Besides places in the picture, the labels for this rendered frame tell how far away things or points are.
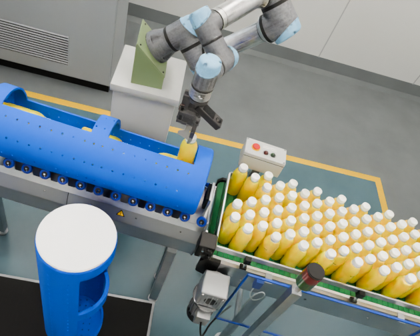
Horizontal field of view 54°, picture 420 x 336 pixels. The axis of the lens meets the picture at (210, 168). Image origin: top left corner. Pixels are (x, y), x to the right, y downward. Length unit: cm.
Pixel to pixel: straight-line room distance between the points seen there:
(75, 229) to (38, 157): 32
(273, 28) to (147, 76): 61
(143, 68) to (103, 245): 80
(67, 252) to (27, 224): 130
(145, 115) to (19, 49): 177
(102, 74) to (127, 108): 148
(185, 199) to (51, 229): 49
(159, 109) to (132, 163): 50
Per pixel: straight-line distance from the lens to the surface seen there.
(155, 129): 209
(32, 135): 165
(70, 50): 344
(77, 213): 161
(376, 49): 485
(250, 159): 191
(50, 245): 155
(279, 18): 167
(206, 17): 139
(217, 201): 192
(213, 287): 174
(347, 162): 392
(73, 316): 189
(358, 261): 181
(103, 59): 340
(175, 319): 259
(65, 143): 162
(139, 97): 195
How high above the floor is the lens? 240
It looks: 48 degrees down
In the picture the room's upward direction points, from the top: 23 degrees clockwise
